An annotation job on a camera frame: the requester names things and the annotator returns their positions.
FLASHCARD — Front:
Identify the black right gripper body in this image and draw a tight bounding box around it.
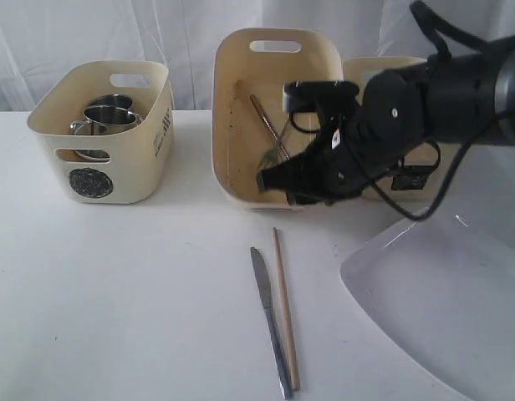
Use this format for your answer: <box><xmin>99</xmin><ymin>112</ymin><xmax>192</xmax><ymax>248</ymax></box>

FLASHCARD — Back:
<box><xmin>307</xmin><ymin>108</ymin><xmax>404</xmax><ymax>205</ymax></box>

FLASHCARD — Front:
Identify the cream bin triangle mark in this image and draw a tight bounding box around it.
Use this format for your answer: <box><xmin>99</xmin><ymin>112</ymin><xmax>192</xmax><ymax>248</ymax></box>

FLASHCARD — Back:
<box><xmin>212</xmin><ymin>28</ymin><xmax>344</xmax><ymax>211</ymax></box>

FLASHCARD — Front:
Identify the steel table knife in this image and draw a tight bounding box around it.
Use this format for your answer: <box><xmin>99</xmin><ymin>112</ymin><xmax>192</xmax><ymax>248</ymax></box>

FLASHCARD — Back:
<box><xmin>250</xmin><ymin>246</ymin><xmax>293</xmax><ymax>400</ymax></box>

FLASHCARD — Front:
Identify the steel spoon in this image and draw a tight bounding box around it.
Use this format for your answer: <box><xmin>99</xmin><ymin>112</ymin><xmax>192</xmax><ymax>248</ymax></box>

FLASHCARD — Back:
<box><xmin>249</xmin><ymin>94</ymin><xmax>290</xmax><ymax>160</ymax></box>

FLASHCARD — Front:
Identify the wooden chopstick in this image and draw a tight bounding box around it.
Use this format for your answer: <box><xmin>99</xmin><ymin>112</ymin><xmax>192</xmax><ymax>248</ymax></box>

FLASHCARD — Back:
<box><xmin>273</xmin><ymin>227</ymin><xmax>300</xmax><ymax>392</ymax></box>

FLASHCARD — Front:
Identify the large steel bowl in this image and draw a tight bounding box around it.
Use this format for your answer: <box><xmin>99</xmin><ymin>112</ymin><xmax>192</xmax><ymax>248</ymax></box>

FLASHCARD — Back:
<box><xmin>74</xmin><ymin>150</ymin><xmax>110</xmax><ymax>163</ymax></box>

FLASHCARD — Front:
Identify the small steel cup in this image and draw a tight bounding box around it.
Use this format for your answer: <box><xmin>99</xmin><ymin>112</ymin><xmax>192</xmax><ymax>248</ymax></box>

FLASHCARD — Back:
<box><xmin>69</xmin><ymin>104</ymin><xmax>143</xmax><ymax>136</ymax></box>

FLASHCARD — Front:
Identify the steel fork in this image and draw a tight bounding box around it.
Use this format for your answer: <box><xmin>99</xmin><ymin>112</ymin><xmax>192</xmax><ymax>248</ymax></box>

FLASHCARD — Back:
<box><xmin>257</xmin><ymin>120</ymin><xmax>290</xmax><ymax>170</ymax></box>

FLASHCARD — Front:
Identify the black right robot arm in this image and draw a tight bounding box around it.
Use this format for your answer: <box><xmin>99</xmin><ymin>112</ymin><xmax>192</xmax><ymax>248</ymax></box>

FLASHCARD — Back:
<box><xmin>256</xmin><ymin>36</ymin><xmax>515</xmax><ymax>205</ymax></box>

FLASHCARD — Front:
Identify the cream bin square mark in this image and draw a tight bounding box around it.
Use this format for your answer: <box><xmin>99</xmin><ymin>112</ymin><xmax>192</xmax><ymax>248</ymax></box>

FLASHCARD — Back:
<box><xmin>343</xmin><ymin>56</ymin><xmax>459</xmax><ymax>202</ymax></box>

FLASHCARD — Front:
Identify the white square plate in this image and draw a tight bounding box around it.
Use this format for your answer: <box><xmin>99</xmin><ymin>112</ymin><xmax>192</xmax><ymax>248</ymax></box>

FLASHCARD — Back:
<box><xmin>339</xmin><ymin>211</ymin><xmax>515</xmax><ymax>400</ymax></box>

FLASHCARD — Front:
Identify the steel mug in bin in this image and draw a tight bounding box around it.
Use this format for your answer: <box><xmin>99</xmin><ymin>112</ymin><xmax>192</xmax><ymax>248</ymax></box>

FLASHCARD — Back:
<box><xmin>87</xmin><ymin>94</ymin><xmax>134</xmax><ymax>111</ymax></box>

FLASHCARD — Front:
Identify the cream bin circle mark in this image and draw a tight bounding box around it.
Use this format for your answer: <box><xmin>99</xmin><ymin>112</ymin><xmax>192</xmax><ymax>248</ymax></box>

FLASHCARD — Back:
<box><xmin>25</xmin><ymin>60</ymin><xmax>174</xmax><ymax>206</ymax></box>

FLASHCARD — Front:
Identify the white backdrop curtain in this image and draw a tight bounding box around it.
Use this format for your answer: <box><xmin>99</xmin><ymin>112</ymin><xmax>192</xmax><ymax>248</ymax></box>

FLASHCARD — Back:
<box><xmin>0</xmin><ymin>0</ymin><xmax>515</xmax><ymax>114</ymax></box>

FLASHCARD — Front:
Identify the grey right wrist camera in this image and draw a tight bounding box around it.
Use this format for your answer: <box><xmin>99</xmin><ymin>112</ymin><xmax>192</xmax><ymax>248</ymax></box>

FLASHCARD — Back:
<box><xmin>283</xmin><ymin>80</ymin><xmax>359</xmax><ymax>114</ymax></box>

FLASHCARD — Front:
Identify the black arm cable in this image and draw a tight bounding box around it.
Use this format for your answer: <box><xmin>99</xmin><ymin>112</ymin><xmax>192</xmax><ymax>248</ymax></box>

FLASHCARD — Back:
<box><xmin>288</xmin><ymin>0</ymin><xmax>515</xmax><ymax>222</ymax></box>

